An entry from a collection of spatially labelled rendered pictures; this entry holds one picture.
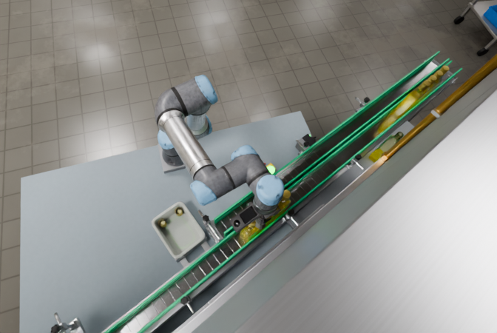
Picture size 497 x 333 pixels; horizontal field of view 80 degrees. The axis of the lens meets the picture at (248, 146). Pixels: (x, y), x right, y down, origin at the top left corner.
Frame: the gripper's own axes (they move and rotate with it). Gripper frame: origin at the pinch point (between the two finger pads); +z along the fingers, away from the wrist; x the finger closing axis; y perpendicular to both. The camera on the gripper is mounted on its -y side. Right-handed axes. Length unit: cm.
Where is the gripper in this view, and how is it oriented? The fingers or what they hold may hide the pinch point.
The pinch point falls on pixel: (253, 220)
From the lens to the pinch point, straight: 113.6
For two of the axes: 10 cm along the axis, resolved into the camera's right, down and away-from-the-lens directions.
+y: 8.5, -4.4, 3.0
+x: -5.3, -7.7, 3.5
